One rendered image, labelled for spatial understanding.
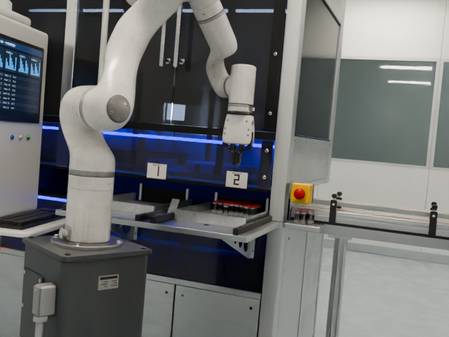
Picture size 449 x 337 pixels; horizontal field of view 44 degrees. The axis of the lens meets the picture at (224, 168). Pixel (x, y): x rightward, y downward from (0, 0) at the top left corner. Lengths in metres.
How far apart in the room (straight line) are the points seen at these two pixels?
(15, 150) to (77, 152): 0.84
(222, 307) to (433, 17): 5.13
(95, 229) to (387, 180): 5.38
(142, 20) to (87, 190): 0.48
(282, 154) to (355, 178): 4.62
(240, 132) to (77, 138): 0.58
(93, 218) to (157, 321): 0.95
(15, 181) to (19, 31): 0.58
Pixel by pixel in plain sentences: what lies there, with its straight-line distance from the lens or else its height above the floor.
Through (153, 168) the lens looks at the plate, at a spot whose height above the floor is 1.03.
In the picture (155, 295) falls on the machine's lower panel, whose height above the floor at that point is 0.52.
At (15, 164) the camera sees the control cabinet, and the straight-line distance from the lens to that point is 2.33.
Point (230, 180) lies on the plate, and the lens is 2.14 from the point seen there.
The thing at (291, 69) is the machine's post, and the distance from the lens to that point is 2.10.
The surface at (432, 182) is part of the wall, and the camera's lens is 6.63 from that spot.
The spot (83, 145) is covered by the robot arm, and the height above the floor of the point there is 1.12.
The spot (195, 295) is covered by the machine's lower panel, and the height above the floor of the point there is 0.55.
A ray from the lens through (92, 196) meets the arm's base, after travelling 1.49.
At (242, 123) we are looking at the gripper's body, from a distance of 1.85.
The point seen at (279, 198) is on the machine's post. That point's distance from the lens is 2.09.
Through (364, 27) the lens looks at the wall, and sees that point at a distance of 6.82.
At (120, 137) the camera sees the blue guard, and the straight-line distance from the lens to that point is 2.34.
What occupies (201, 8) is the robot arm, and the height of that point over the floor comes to 1.56.
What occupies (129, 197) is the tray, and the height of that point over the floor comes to 0.90.
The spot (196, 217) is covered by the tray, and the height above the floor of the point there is 0.90.
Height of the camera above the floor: 1.17
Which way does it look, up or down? 3 degrees down
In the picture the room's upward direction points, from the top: 5 degrees clockwise
